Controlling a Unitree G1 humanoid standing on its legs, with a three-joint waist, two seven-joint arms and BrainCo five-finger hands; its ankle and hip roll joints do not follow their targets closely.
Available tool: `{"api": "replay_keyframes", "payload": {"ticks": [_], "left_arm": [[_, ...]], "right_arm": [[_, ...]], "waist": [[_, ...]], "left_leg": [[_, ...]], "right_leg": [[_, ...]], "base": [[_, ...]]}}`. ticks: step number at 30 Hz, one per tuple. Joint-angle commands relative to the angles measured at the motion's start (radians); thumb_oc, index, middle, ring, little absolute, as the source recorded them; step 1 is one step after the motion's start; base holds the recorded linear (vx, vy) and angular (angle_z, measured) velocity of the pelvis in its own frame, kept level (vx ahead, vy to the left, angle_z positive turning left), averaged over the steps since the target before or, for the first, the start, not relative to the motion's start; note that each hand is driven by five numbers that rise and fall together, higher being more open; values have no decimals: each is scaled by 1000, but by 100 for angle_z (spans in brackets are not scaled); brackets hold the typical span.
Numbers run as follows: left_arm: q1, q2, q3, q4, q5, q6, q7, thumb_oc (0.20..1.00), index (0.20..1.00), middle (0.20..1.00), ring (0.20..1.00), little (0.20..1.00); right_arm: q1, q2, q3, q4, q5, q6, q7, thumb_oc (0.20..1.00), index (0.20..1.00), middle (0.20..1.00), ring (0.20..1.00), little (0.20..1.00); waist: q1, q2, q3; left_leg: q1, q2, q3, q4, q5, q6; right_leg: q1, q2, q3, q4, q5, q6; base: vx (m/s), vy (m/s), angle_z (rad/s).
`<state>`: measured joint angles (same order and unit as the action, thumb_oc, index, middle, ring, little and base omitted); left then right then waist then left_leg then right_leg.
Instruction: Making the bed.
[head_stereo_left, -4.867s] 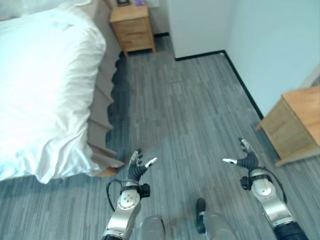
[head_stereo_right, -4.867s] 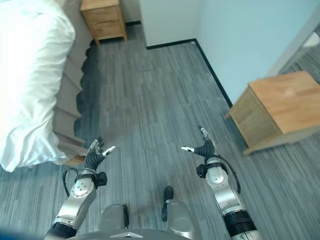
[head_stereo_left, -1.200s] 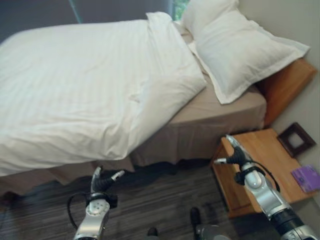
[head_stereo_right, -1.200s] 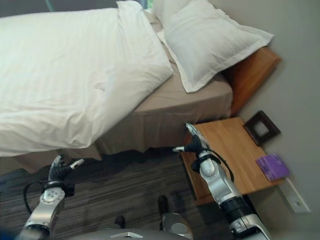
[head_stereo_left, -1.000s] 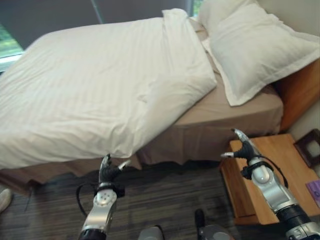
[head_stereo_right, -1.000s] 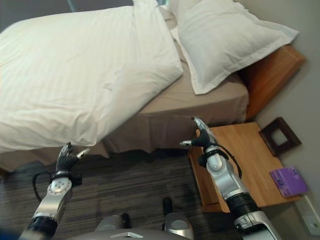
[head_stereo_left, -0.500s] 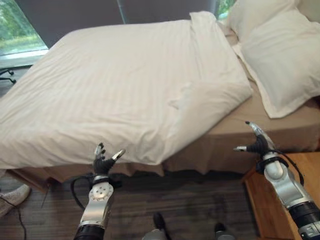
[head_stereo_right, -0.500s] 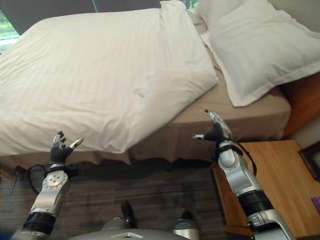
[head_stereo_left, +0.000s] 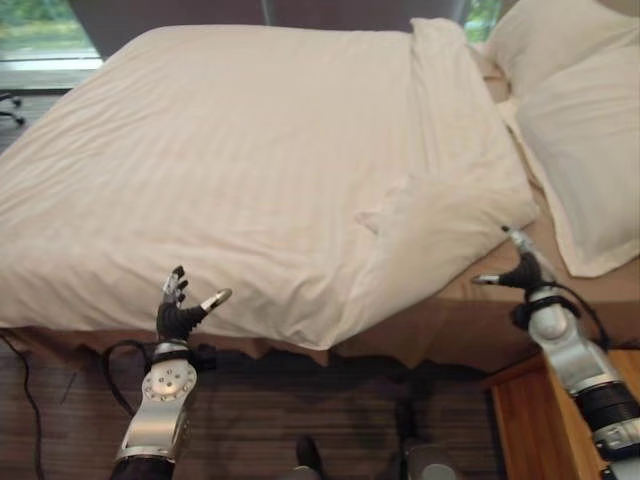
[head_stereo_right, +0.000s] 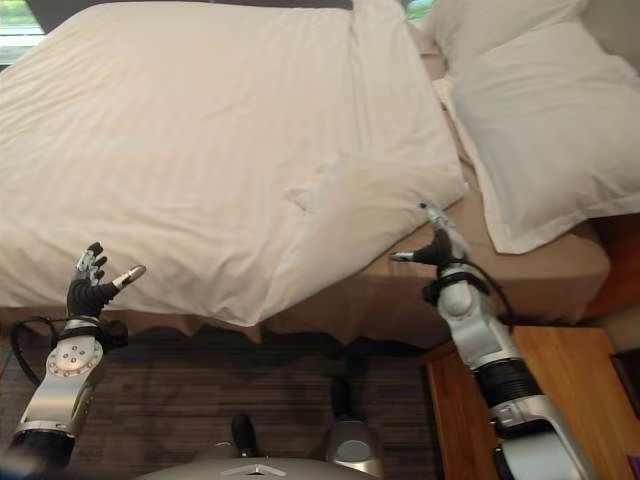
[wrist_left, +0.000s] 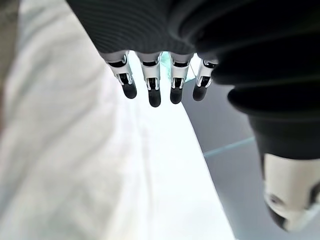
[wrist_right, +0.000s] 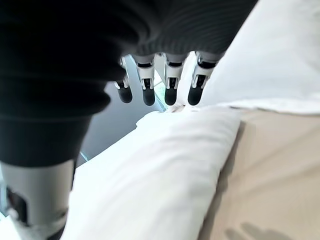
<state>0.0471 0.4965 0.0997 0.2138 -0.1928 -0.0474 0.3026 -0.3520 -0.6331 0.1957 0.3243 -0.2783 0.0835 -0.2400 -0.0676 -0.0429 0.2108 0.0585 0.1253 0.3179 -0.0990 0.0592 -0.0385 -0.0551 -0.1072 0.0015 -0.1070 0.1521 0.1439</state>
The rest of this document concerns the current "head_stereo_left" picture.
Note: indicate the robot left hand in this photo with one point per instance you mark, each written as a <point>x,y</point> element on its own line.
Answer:
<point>172,318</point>

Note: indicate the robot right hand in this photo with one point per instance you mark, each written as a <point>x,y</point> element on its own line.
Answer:
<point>526,272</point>

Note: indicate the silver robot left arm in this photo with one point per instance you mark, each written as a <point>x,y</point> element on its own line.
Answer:
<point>157,400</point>

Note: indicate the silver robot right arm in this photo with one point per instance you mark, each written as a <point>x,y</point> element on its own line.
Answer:
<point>575,360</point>

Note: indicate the large white pillow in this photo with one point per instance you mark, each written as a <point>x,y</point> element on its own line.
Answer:
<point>585,170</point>

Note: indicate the wooden bedside table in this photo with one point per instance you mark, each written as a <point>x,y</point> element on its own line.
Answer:
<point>550,420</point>

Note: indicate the white striped duvet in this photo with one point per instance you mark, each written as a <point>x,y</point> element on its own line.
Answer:
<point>240,175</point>

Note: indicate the silver robot legs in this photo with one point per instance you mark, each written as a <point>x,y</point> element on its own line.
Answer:
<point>380,450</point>

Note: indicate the black office chair base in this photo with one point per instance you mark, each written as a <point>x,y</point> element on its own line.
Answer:
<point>11,107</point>

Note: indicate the dark upholstered headboard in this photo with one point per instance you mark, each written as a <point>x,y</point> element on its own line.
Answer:
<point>200,20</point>

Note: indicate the window with white sill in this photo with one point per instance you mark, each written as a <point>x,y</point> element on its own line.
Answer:
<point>42,35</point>

